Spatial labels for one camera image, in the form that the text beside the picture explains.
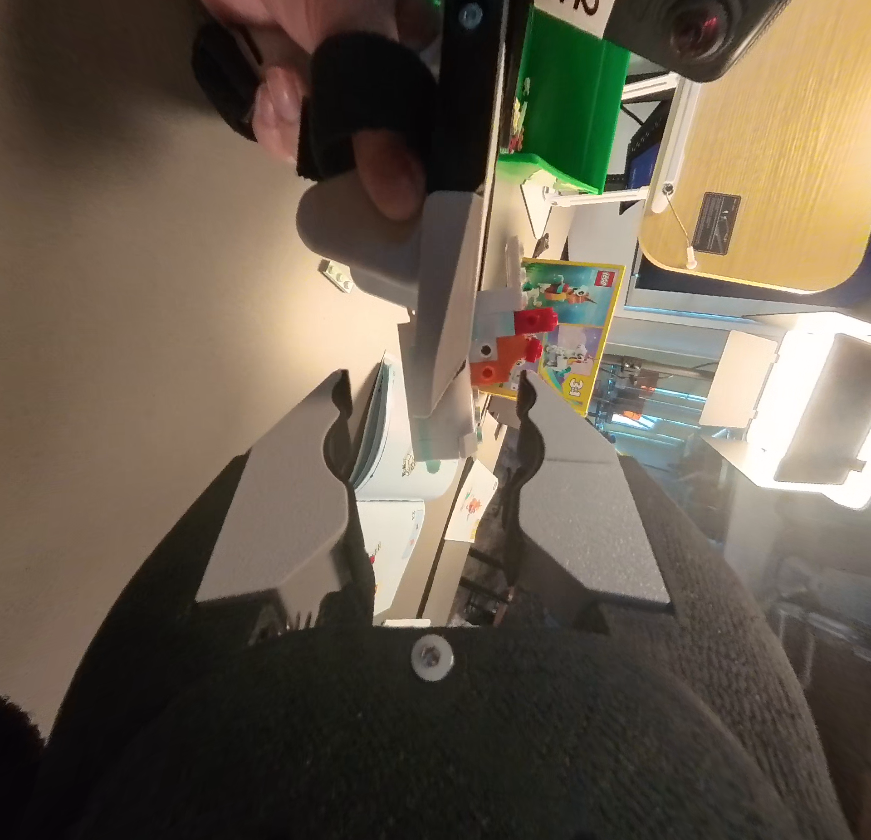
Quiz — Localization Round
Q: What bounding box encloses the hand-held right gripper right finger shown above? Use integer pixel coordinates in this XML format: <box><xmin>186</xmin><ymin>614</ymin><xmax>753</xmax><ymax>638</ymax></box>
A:
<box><xmin>502</xmin><ymin>377</ymin><xmax>672</xmax><ymax>628</ymax></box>

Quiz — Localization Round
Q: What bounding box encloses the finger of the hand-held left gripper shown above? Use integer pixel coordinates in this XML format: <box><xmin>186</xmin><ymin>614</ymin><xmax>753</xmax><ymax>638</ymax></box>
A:
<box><xmin>406</xmin><ymin>190</ymin><xmax>489</xmax><ymax>419</ymax></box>

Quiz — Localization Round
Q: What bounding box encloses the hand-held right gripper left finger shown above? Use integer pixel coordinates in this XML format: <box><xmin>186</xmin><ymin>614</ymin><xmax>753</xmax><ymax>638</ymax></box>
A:
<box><xmin>196</xmin><ymin>369</ymin><xmax>377</xmax><ymax>628</ymax></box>

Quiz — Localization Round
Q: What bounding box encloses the white lego model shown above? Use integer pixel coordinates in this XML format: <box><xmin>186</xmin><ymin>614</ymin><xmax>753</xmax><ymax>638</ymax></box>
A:
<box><xmin>408</xmin><ymin>236</ymin><xmax>561</xmax><ymax>461</ymax></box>

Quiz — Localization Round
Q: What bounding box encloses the yellow lego box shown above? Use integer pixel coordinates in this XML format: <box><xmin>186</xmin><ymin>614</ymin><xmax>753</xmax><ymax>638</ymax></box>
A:
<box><xmin>486</xmin><ymin>258</ymin><xmax>626</xmax><ymax>415</ymax></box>

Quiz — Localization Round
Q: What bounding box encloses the person's left hand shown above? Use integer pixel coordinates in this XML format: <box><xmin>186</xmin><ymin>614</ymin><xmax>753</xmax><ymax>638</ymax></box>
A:
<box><xmin>184</xmin><ymin>0</ymin><xmax>441</xmax><ymax>225</ymax></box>

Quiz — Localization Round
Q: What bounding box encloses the green plastic bin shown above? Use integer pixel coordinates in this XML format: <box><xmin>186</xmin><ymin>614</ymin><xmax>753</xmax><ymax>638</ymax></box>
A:
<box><xmin>500</xmin><ymin>6</ymin><xmax>630</xmax><ymax>195</ymax></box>

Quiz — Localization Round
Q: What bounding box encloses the white instruction booklet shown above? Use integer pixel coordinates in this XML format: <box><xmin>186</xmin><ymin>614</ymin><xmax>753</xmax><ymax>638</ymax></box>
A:
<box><xmin>445</xmin><ymin>460</ymin><xmax>499</xmax><ymax>543</ymax></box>

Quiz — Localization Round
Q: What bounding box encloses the open light blue instruction booklet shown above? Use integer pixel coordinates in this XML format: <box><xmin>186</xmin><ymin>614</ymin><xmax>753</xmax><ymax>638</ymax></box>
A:
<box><xmin>350</xmin><ymin>353</ymin><xmax>464</xmax><ymax>623</ymax></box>

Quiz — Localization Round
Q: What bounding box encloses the white light box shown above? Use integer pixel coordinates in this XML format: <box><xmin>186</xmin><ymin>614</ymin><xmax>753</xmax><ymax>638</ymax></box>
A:
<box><xmin>700</xmin><ymin>313</ymin><xmax>871</xmax><ymax>511</ymax></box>

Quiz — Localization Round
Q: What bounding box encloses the light wooden panel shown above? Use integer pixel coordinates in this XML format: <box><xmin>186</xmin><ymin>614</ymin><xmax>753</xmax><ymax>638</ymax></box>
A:
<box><xmin>638</xmin><ymin>56</ymin><xmax>871</xmax><ymax>293</ymax></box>

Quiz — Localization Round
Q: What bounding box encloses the white metal frame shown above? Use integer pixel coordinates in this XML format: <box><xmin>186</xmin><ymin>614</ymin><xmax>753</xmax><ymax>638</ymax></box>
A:
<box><xmin>520</xmin><ymin>71</ymin><xmax>681</xmax><ymax>242</ymax></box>

